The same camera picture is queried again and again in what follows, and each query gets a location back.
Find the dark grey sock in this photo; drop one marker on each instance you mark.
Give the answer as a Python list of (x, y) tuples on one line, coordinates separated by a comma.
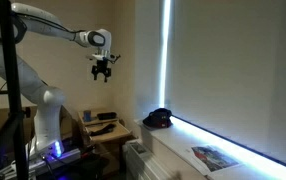
[(106, 129)]

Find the dark bag on windowsill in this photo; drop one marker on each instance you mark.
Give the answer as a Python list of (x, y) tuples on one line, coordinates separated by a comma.
[(158, 119)]

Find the white radiator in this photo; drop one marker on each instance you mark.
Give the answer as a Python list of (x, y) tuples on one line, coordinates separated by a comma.
[(142, 164)]

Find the magazine on windowsill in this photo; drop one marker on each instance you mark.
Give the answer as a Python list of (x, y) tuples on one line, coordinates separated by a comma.
[(213, 158)]

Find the black tripod pole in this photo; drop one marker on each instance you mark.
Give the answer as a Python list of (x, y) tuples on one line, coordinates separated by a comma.
[(13, 128)]

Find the blue cup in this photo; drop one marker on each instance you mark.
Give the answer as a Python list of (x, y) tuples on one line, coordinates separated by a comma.
[(87, 115)]

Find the white roller blind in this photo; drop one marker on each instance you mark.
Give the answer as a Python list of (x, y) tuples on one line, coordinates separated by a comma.
[(227, 70)]

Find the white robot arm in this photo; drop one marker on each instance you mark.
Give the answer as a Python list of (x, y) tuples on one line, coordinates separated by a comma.
[(49, 100)]

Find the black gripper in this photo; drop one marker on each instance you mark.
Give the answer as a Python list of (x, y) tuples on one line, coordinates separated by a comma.
[(101, 67)]

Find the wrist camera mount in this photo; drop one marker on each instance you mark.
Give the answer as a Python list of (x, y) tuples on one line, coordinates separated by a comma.
[(104, 55)]

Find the wooden side cabinet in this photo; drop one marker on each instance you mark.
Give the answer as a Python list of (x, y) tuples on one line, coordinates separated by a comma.
[(111, 150)]

